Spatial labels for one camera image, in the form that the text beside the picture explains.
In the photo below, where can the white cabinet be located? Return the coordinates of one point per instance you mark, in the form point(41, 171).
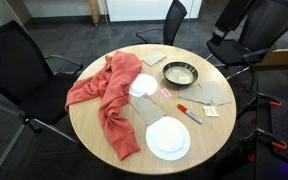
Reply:
point(150, 9)

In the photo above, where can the black chair with chrome base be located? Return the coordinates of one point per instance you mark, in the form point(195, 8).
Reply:
point(264, 30)

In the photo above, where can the dark rimmed cream bowl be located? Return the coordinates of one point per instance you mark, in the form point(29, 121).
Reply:
point(180, 74)

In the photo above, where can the small white plate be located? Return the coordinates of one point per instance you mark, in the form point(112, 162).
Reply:
point(145, 85)

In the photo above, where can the pink sachet packet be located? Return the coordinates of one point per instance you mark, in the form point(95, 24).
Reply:
point(166, 93)

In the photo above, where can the slim black office chair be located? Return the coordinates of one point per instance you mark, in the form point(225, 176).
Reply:
point(174, 20)

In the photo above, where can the long grey napkin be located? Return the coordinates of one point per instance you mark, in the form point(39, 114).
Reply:
point(148, 110)

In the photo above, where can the light wooden panel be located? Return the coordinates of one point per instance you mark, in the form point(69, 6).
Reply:
point(284, 57)

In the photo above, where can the black robot mounting stand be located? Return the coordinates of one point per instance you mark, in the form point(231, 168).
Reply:
point(284, 130)

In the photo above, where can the large white plate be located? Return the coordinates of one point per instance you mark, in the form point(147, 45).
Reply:
point(168, 138)

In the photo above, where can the light wooden post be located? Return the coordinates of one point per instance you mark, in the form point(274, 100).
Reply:
point(94, 11)

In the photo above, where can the red capped grey marker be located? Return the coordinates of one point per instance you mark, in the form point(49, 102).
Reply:
point(190, 114)

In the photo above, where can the small square grey napkin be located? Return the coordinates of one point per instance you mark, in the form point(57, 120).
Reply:
point(154, 58)

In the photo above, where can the pale yellow sachet packet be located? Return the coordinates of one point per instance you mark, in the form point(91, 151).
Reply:
point(210, 111)

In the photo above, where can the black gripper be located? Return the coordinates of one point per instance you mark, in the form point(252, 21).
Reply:
point(234, 15)

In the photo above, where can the large black mesh office chair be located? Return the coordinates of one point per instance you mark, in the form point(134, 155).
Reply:
point(14, 73)

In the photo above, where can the salmon red cloth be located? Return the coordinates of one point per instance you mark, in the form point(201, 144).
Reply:
point(115, 96)

